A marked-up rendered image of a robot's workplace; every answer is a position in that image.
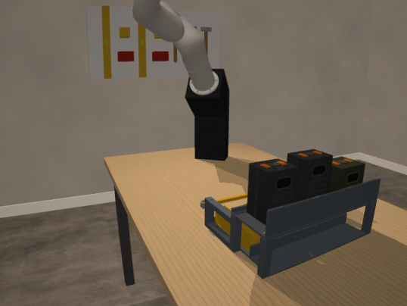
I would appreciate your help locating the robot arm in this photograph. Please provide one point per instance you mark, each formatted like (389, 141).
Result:
(190, 43)

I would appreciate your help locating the yellow bar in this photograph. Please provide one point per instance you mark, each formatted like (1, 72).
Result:
(233, 198)

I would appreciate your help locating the yellow open bin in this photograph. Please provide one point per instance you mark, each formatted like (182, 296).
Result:
(248, 236)

